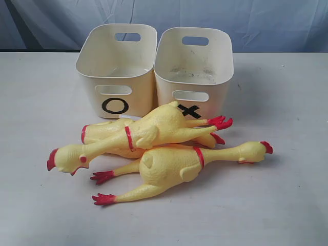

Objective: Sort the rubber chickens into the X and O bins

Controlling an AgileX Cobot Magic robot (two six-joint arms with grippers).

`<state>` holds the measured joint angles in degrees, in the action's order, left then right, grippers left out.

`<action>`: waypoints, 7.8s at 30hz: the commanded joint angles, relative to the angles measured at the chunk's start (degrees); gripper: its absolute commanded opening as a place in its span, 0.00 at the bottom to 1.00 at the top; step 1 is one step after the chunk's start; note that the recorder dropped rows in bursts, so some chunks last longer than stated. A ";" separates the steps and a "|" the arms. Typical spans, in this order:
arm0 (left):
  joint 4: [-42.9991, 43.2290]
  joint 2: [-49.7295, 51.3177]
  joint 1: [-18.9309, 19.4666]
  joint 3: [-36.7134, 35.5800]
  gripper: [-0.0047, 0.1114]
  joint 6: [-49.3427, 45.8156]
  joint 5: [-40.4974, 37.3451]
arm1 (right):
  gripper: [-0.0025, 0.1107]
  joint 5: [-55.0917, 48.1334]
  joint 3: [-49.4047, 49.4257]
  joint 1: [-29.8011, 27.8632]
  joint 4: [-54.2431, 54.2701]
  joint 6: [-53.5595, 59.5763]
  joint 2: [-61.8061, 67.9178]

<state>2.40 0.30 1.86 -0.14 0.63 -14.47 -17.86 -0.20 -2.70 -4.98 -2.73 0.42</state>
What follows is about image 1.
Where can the cream bin marked X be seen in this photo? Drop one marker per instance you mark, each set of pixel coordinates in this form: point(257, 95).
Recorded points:
point(194, 67)

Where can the cream bin marked O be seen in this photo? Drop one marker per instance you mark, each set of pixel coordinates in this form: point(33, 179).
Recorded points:
point(116, 67)

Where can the rubber chicken head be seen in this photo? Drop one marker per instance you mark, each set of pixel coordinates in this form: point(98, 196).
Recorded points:
point(162, 168)
point(163, 125)

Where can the headless rubber chicken body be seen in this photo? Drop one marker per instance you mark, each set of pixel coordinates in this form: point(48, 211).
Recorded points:
point(96, 132)

